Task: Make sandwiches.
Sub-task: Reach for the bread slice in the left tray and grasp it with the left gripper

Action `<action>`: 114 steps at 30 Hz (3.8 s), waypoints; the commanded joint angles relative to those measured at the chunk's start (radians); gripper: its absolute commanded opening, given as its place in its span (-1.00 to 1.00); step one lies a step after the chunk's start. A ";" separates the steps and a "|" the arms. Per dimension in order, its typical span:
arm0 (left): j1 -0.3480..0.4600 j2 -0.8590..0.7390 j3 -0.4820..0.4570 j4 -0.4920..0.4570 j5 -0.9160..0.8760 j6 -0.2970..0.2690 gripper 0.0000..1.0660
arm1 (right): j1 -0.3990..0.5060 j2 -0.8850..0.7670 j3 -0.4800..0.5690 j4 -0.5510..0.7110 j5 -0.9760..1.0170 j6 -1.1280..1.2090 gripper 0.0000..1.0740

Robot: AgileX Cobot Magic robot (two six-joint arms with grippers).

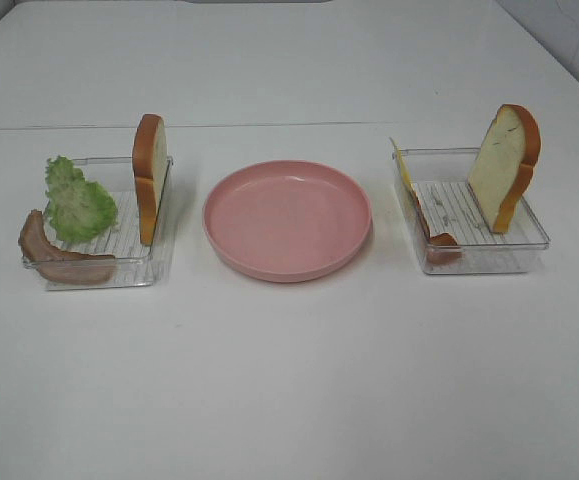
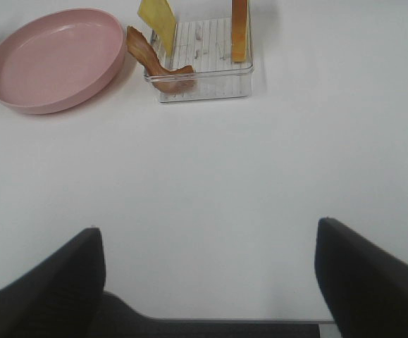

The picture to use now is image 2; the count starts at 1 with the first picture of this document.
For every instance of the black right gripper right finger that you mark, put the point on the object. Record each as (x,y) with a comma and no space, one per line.
(364,287)

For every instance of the yellow cheese slice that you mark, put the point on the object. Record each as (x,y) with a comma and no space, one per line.
(158,15)

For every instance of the clear right plastic tray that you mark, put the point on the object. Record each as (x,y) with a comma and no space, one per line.
(206,46)

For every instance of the tray bacon strip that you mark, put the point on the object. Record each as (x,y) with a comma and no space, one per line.
(142,51)

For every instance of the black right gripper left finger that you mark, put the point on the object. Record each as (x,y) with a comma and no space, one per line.
(60,296)

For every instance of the pink round plate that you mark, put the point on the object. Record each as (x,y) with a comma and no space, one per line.
(60,60)

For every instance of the upright bread slice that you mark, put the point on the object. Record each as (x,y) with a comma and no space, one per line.
(239,30)

